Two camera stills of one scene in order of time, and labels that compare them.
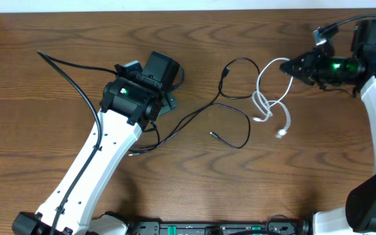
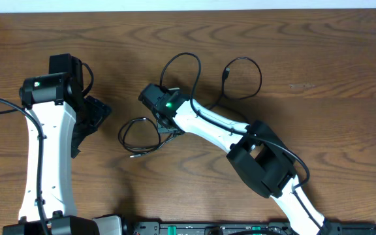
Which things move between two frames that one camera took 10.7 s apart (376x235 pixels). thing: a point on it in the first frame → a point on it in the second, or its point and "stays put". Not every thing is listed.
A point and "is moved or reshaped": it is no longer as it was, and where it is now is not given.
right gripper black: (307, 72) → (162, 130)
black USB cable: (223, 74) is moved or reshaped
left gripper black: (170, 102) → (101, 110)
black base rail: (221, 228) stays put
